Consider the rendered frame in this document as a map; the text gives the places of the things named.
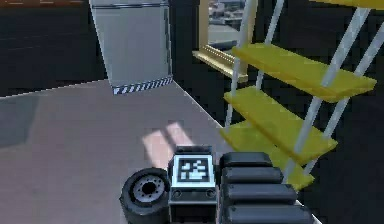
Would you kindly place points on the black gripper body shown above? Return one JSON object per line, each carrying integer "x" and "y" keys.
{"x": 145, "y": 196}

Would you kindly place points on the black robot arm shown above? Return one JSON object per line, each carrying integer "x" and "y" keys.
{"x": 253, "y": 193}

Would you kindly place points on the yellow shelf with white posts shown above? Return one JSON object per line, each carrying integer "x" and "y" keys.
{"x": 276, "y": 110}

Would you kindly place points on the gold framed window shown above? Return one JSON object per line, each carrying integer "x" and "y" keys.
{"x": 221, "y": 40}

